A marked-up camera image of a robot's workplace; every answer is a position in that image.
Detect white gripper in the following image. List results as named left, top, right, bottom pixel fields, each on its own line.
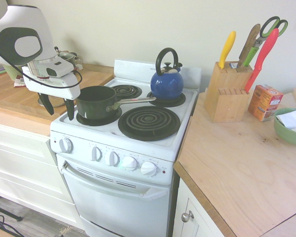
left=23, top=72, right=81, bottom=121

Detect glass pot lid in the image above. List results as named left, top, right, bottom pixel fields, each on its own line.
left=38, top=95, right=67, bottom=108

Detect dark lidded stock pot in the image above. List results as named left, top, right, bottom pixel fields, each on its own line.
left=57, top=50, right=84, bottom=71

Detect dark green saucepan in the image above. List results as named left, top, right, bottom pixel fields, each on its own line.
left=75, top=85, right=157, bottom=121

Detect white stove knob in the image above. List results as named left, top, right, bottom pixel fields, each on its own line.
left=105, top=150, right=121, bottom=166
left=120, top=156, right=139, bottom=171
left=91, top=146, right=104, bottom=162
left=140, top=160, right=158, bottom=177
left=58, top=137, right=74, bottom=154

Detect small black coil burner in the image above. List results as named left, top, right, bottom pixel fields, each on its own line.
left=108, top=84, right=143, bottom=101
left=147, top=90, right=186, bottom=108
left=75, top=106, right=123, bottom=126

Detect green ribbed utensil holder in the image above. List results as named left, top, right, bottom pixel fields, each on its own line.
left=1, top=63, right=23, bottom=81

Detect cream drawer cabinet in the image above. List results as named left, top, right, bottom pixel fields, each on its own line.
left=0, top=120, right=84, bottom=230

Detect large black coil burner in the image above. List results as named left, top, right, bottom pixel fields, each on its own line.
left=117, top=106, right=181, bottom=142

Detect white electric stove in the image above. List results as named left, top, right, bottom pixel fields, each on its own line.
left=50, top=59, right=203, bottom=237

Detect black tripod legs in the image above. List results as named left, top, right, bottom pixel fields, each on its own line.
left=0, top=202, right=24, bottom=237

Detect wooden knife block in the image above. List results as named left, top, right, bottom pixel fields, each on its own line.
left=203, top=61, right=254, bottom=123

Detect silver cabinet knob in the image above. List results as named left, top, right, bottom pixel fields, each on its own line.
left=181, top=210, right=195, bottom=223

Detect cream cabinet with knob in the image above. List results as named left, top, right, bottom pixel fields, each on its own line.
left=172, top=177, right=225, bottom=237

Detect orange baking soda box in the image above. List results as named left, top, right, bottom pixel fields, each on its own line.
left=248, top=84, right=284, bottom=122

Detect green black scissors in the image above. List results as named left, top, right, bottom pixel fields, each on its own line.
left=252, top=16, right=289, bottom=49

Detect green ceramic bowl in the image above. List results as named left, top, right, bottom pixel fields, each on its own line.
left=273, top=108, right=296, bottom=147

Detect white crumpled paper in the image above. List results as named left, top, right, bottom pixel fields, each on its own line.
left=276, top=108, right=296, bottom=135

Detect white oven door handle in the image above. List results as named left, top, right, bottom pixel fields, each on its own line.
left=60, top=161, right=170, bottom=200

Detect blue kettle black handle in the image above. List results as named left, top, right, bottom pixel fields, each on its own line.
left=150, top=47, right=185, bottom=101

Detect yellow handled knife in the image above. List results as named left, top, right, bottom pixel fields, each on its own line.
left=218, top=31, right=237, bottom=70

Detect green handled knife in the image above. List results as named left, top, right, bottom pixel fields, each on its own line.
left=243, top=45, right=260, bottom=67

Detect wooden handled knife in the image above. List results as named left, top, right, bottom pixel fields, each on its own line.
left=237, top=23, right=261, bottom=69

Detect red handled knife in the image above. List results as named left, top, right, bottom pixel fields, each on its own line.
left=244, top=28, right=279, bottom=94

